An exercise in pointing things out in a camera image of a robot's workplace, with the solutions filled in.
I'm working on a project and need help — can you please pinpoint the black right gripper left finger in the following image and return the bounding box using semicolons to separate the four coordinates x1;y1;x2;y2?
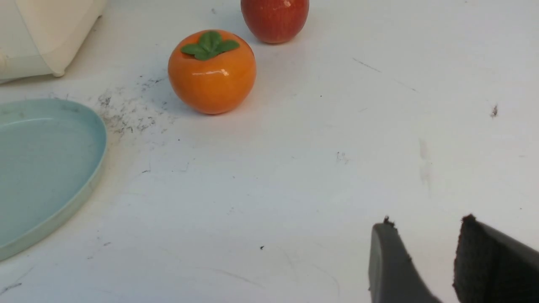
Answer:
369;217;440;303

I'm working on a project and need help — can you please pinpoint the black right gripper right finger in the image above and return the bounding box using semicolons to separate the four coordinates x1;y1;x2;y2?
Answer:
453;215;539;303

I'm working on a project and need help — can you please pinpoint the white two-slot toaster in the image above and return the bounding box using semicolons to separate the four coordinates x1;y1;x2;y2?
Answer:
0;0;107;83

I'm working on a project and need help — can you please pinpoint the orange persimmon with green leaf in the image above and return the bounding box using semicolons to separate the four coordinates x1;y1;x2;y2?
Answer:
168;29;257;114

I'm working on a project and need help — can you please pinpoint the red apple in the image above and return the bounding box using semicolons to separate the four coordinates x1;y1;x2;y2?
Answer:
240;0;310;44

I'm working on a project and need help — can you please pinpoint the light blue round plate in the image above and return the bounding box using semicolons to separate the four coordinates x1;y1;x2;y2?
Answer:
0;98;107;260

